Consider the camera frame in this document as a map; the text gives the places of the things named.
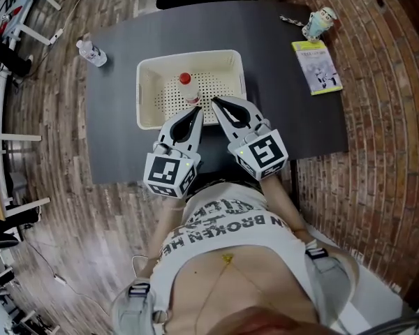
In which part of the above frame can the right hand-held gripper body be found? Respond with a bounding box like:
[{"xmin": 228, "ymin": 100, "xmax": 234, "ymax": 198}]
[{"xmin": 228, "ymin": 119, "xmax": 289, "ymax": 181}]

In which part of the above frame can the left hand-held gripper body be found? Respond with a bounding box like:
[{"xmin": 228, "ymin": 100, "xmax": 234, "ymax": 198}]
[{"xmin": 142, "ymin": 144, "xmax": 200, "ymax": 199}]

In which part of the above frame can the red-capped bottle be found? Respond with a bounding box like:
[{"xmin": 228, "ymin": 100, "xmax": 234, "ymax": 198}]
[{"xmin": 177, "ymin": 72, "xmax": 203, "ymax": 105}]

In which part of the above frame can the cream perforated plastic basket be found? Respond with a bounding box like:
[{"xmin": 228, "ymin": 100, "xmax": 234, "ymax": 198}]
[{"xmin": 135, "ymin": 49, "xmax": 247, "ymax": 131}]

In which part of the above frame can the clear water bottle white cap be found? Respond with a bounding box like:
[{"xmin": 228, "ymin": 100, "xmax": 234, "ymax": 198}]
[{"xmin": 75, "ymin": 39, "xmax": 108, "ymax": 68}]

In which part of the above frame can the person's right forearm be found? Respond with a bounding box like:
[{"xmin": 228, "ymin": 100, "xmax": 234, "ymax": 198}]
[{"xmin": 260, "ymin": 176, "xmax": 308, "ymax": 233}]

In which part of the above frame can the person's left forearm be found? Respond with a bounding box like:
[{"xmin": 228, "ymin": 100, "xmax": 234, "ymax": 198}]
[{"xmin": 139, "ymin": 195, "xmax": 188, "ymax": 278}]

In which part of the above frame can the dark grey table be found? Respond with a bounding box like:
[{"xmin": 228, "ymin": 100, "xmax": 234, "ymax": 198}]
[{"xmin": 86, "ymin": 0, "xmax": 350, "ymax": 184}]

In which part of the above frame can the yellow-edged booklet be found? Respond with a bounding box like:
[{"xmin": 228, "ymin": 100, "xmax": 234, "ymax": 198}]
[{"xmin": 291, "ymin": 39, "xmax": 344, "ymax": 96}]

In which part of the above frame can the person's white printed shirt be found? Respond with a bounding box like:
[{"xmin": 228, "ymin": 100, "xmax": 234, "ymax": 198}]
[{"xmin": 148, "ymin": 181, "xmax": 318, "ymax": 310}]

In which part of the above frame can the twisted patterned wrapper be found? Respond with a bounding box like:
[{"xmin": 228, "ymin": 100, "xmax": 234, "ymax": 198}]
[{"xmin": 279, "ymin": 14, "xmax": 304, "ymax": 27}]

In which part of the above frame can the cartoon figure bottle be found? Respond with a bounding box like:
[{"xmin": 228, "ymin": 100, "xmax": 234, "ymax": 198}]
[{"xmin": 302, "ymin": 6, "xmax": 338, "ymax": 43}]

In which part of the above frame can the white cable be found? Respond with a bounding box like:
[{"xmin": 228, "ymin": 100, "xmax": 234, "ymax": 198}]
[{"xmin": 131, "ymin": 255, "xmax": 149, "ymax": 278}]

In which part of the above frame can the thin gold necklace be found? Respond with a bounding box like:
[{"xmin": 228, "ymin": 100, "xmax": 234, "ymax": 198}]
[{"xmin": 195, "ymin": 253, "xmax": 270, "ymax": 327}]

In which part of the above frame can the grey shoulder strap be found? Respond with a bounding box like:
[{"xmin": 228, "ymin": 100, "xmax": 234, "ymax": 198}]
[
  {"xmin": 110, "ymin": 279, "xmax": 168, "ymax": 335},
  {"xmin": 304, "ymin": 239, "xmax": 352, "ymax": 327}
]

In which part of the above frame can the white frame desk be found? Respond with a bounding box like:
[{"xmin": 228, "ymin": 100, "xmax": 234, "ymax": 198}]
[{"xmin": 0, "ymin": 0, "xmax": 62, "ymax": 47}]

